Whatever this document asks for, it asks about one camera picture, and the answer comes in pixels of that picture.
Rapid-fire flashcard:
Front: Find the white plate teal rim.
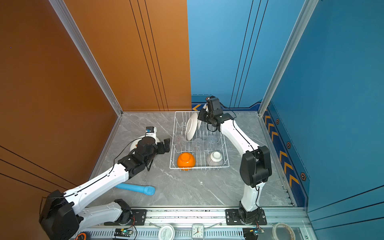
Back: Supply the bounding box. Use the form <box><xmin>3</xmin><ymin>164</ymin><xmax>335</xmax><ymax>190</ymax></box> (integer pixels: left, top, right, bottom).
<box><xmin>186</xmin><ymin>113</ymin><xmax>198</xmax><ymax>141</ymax></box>

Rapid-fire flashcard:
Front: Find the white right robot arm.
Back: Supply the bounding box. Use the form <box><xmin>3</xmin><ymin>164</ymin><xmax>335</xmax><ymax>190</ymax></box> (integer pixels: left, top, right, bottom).
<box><xmin>198</xmin><ymin>108</ymin><xmax>273</xmax><ymax>225</ymax></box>

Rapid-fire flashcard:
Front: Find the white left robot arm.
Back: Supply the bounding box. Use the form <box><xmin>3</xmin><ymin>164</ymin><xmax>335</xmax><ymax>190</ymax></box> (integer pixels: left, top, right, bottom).
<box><xmin>39</xmin><ymin>137</ymin><xmax>171</xmax><ymax>240</ymax></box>

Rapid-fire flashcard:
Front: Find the clear glass tumbler left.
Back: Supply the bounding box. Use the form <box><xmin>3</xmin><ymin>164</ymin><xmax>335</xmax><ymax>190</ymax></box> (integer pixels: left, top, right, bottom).
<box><xmin>174</xmin><ymin>135</ymin><xmax>187</xmax><ymax>152</ymax></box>

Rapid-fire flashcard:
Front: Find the orange bowl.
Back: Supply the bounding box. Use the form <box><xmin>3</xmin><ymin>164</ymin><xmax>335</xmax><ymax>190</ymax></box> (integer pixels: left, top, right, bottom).
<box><xmin>177</xmin><ymin>153</ymin><xmax>196</xmax><ymax>171</ymax></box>

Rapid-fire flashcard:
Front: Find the clear glass tumbler middle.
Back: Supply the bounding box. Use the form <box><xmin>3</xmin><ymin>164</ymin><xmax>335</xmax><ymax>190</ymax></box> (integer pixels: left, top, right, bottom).
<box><xmin>193</xmin><ymin>138</ymin><xmax>204</xmax><ymax>152</ymax></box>

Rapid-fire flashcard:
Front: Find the striped ceramic bowl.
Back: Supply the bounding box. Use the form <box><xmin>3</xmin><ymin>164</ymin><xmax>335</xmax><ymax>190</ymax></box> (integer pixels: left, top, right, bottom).
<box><xmin>206</xmin><ymin>152</ymin><xmax>224</xmax><ymax>167</ymax></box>

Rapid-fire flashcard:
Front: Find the blue toy microphone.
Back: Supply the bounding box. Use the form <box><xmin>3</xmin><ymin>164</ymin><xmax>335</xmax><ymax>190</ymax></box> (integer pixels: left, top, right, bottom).
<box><xmin>116</xmin><ymin>184</ymin><xmax>156</xmax><ymax>196</ymax></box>

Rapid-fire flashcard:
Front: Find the white round container lid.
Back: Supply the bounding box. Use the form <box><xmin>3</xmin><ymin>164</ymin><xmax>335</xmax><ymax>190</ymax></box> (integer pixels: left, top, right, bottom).
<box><xmin>158</xmin><ymin>225</ymin><xmax>176</xmax><ymax>240</ymax></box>

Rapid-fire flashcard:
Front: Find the small white alarm clock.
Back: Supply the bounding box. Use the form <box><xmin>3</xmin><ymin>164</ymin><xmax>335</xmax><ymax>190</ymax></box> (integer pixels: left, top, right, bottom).
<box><xmin>191</xmin><ymin>224</ymin><xmax>205</xmax><ymax>240</ymax></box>

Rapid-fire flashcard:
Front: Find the green circuit board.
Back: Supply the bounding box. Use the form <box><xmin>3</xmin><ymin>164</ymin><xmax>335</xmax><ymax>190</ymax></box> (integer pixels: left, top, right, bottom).
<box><xmin>114</xmin><ymin>228</ymin><xmax>135</xmax><ymax>240</ymax></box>

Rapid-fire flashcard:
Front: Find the orange black tape measure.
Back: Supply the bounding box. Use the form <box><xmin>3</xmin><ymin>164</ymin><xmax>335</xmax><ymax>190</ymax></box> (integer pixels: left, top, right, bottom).
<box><xmin>75</xmin><ymin>232</ymin><xmax>91</xmax><ymax>240</ymax></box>

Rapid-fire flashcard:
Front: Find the small circuit board right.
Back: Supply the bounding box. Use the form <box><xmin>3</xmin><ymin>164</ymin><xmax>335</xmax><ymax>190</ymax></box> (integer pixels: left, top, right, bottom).
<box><xmin>243</xmin><ymin>228</ymin><xmax>265</xmax><ymax>240</ymax></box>

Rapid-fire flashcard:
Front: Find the roll of white tape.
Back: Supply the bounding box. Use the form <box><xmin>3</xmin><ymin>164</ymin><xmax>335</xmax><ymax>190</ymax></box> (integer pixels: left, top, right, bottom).
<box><xmin>272</xmin><ymin>223</ymin><xmax>296</xmax><ymax>240</ymax></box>

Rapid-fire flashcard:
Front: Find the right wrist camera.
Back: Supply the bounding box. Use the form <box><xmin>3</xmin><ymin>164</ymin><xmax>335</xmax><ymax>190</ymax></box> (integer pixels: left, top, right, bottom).
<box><xmin>206</xmin><ymin>96</ymin><xmax>223</xmax><ymax>115</ymax></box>

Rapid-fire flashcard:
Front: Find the white wire dish rack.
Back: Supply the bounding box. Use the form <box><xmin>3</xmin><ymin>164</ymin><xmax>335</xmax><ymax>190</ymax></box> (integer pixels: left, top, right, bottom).
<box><xmin>170</xmin><ymin>112</ymin><xmax>230</xmax><ymax>171</ymax></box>

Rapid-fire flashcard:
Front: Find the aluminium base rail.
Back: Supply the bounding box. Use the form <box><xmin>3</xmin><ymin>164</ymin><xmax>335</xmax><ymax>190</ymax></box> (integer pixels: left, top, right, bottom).
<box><xmin>71</xmin><ymin>207</ymin><xmax>317</xmax><ymax>240</ymax></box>

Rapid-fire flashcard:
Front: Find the aluminium corner post right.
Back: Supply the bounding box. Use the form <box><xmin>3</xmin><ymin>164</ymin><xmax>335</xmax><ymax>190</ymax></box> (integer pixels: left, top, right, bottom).
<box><xmin>258</xmin><ymin>0</ymin><xmax>319</xmax><ymax>117</ymax></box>

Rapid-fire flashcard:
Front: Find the aluminium corner post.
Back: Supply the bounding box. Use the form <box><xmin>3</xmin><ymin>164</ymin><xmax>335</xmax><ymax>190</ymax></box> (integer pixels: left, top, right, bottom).
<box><xmin>258</xmin><ymin>0</ymin><xmax>319</xmax><ymax>117</ymax></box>
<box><xmin>47</xmin><ymin>0</ymin><xmax>124</xmax><ymax>117</ymax></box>

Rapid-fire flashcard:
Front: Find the aluminium corner post left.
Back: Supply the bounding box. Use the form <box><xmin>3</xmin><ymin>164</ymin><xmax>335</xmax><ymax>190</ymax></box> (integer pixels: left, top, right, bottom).
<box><xmin>47</xmin><ymin>0</ymin><xmax>124</xmax><ymax>117</ymax></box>

